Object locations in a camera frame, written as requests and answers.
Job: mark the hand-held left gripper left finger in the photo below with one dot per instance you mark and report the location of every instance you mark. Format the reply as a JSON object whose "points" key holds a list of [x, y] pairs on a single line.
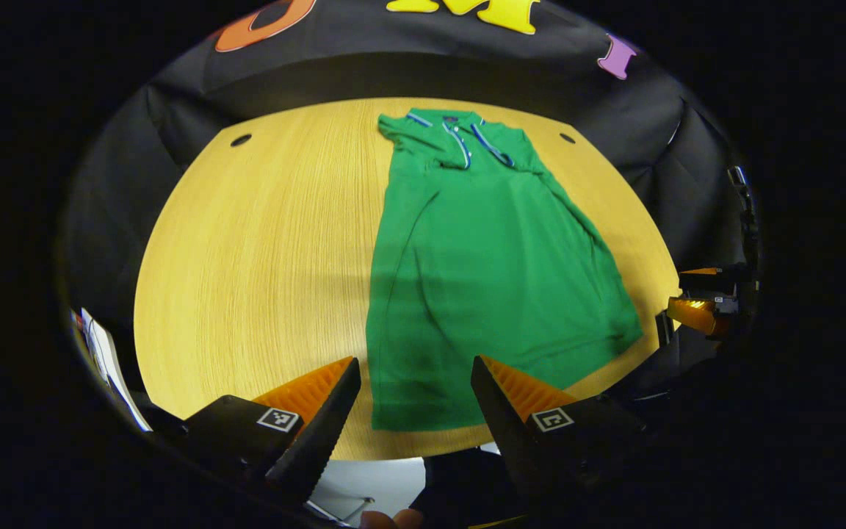
{"points": [[320, 433]]}

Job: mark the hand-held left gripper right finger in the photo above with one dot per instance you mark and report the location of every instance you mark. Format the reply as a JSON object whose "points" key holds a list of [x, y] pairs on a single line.
{"points": [[504, 426]]}

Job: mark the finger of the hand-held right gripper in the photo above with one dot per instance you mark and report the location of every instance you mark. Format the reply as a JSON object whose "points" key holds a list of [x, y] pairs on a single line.
{"points": [[695, 314], [706, 278]]}

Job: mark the green T-shirt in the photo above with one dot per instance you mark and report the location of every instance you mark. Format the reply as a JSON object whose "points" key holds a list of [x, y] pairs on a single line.
{"points": [[489, 279]]}

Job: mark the person's dark clothing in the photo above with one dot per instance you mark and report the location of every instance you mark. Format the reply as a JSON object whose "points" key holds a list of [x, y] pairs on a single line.
{"points": [[467, 485]]}

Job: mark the white flat object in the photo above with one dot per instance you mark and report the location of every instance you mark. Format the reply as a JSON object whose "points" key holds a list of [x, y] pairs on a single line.
{"points": [[107, 360]]}

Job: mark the black backdrop cloth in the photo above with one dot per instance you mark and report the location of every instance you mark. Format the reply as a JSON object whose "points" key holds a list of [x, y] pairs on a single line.
{"points": [[393, 66]]}

